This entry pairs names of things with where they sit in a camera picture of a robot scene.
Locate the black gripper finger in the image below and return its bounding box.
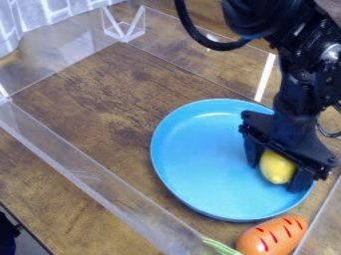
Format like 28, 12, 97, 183
288, 166, 315, 193
242, 133, 266, 167

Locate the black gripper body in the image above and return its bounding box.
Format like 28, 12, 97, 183
240, 111, 339, 180

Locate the yellow toy lemon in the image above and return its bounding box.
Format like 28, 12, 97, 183
260, 149, 297, 184

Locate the blue oval tray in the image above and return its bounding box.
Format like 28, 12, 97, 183
151, 99, 312, 222

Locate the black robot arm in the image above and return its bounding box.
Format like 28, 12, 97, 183
222, 0, 341, 192

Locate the orange toy carrot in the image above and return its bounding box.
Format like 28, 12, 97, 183
202, 215, 308, 255

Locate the dark object at lower left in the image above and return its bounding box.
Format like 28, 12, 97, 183
0, 211, 20, 255

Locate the white patterned curtain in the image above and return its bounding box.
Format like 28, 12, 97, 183
0, 0, 126, 58

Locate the black cable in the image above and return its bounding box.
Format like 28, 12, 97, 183
172, 0, 254, 52

